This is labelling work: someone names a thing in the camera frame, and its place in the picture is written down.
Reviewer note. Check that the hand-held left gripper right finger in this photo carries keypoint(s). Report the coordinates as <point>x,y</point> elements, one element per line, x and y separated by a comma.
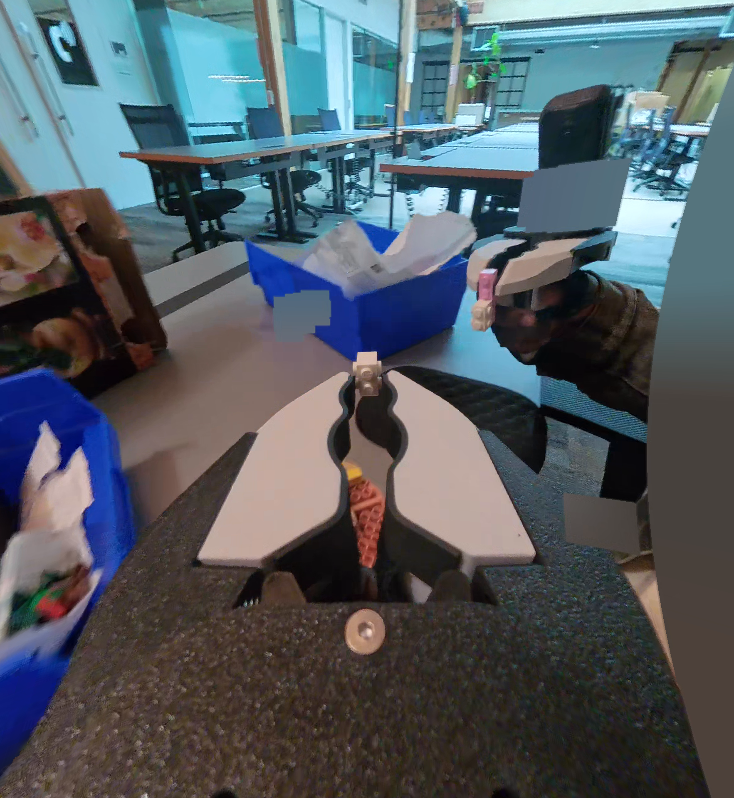
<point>454,492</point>

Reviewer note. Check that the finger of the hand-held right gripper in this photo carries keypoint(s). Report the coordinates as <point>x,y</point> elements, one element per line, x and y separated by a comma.
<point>485,259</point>
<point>541,265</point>

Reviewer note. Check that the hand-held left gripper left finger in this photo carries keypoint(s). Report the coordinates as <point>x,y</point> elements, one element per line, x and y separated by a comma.
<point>279,492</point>

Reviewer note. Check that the pink and white lego piece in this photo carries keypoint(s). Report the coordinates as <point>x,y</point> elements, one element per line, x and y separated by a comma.
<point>485,299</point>

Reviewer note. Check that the lego flower pot model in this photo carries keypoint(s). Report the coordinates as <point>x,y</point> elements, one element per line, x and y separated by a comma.
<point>367,511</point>

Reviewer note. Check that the small white lego brick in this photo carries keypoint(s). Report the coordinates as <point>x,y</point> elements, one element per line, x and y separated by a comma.
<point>367,374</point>

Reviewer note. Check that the torn white paper bag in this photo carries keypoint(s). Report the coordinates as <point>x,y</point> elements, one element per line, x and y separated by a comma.
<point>48,499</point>

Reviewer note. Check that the pile of small lego pieces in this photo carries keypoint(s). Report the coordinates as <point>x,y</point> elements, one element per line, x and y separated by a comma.
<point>48,601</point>

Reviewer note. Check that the blue plastic bin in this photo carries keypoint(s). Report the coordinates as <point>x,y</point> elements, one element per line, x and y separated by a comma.
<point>23,424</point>
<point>392,318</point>

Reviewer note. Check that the person's right forearm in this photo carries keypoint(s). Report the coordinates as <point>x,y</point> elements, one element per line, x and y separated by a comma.
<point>610,349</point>

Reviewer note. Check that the orchid print lego box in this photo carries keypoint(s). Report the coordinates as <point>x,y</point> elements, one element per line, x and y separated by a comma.
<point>92,293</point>

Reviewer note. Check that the person's right hand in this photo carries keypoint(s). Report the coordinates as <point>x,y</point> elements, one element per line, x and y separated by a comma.
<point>529,324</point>

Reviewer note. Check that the crumpled white paper bags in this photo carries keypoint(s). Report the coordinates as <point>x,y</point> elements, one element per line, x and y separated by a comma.
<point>404,249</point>

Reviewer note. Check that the black mesh chair seat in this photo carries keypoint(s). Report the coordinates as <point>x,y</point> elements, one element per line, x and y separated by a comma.
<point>479,405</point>

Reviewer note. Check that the grey brown-edged table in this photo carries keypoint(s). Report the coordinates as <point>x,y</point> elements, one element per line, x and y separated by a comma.
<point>460,159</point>

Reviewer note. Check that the dark high-back chair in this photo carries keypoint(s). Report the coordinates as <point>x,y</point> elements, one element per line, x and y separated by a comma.
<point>576,128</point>

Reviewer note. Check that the black office chair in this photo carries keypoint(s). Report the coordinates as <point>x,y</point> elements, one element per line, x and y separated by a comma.
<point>285,181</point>
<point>198,199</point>

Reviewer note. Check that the long brown-edged table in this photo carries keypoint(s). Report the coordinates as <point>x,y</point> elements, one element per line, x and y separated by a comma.
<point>248,146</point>

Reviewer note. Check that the dark wall poster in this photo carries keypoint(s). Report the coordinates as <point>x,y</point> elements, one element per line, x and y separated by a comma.
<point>67,50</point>

